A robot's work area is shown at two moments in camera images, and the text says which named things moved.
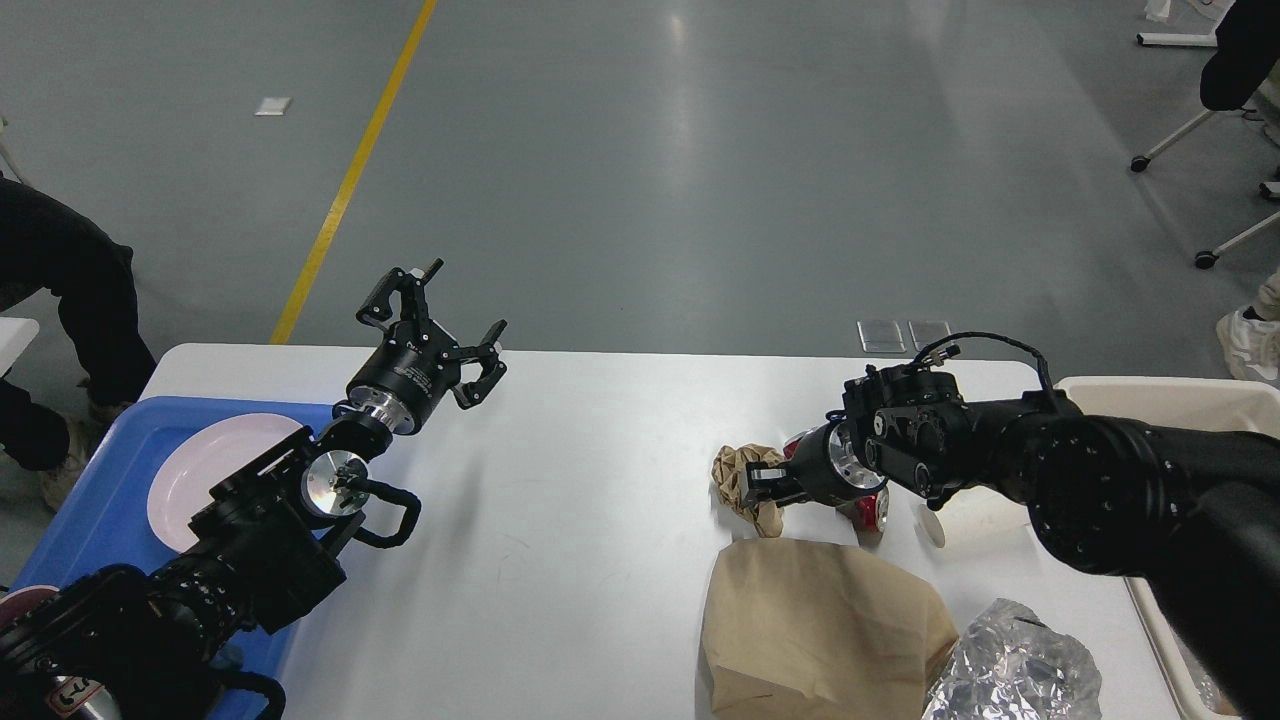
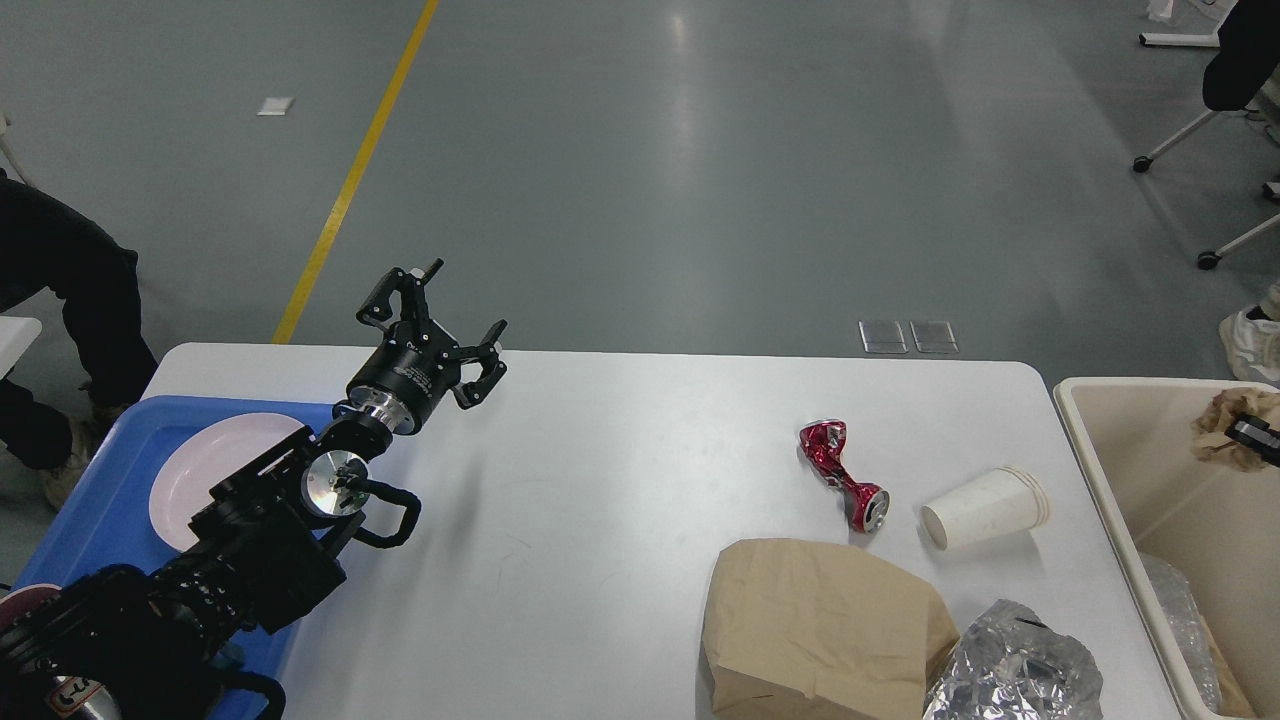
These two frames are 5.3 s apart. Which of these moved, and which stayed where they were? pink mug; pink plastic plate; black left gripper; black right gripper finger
Moved: black right gripper finger
Stayed: pink plastic plate; pink mug; black left gripper
